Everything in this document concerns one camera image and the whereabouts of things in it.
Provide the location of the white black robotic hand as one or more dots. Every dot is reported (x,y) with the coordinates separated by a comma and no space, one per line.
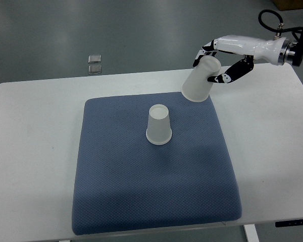
(273,51)

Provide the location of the white paper cup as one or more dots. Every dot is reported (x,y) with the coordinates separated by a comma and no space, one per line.
(158,130)
(196,88)

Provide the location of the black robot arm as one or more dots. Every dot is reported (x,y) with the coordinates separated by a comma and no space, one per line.
(294,53)

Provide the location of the brown cardboard box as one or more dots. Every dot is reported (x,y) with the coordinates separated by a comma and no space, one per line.
(286,5)

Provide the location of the white paper cup on mat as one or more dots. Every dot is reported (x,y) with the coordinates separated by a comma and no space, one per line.
(158,130)

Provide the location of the black table control panel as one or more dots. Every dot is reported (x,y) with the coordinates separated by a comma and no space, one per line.
(289,223)

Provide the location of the white table leg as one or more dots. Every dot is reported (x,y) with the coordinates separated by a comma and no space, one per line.
(251,233)

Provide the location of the upper metal floor plate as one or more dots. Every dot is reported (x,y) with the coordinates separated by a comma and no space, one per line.
(95,58)

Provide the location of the metal floor plate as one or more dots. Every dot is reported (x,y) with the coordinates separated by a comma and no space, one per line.
(95,58)
(94,69)

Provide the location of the lower metal floor plate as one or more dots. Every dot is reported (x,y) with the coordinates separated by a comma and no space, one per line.
(94,69)

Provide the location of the blue fabric cushion mat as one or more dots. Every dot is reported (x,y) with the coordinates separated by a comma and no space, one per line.
(124,182)

